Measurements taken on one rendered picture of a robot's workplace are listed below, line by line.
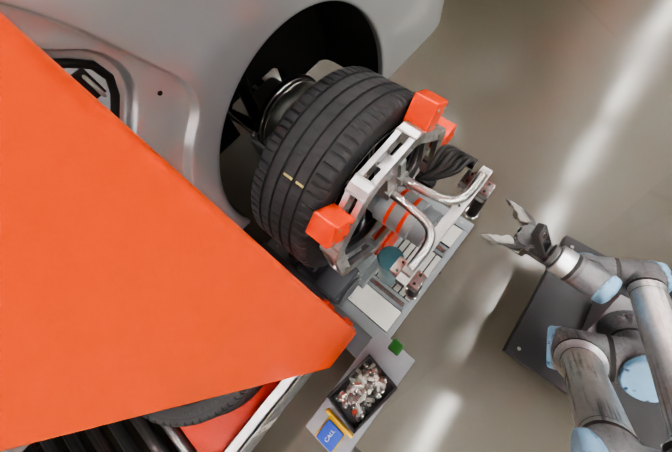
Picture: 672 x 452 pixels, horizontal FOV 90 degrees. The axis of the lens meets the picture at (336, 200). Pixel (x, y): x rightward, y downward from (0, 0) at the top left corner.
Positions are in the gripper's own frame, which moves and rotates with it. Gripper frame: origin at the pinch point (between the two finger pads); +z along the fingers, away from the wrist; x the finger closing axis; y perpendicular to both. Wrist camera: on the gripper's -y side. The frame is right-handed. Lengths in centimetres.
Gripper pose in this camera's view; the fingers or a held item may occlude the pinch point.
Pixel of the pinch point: (494, 215)
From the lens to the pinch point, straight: 117.1
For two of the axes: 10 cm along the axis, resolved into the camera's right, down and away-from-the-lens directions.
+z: -7.5, -5.6, 3.6
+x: 6.5, -7.3, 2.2
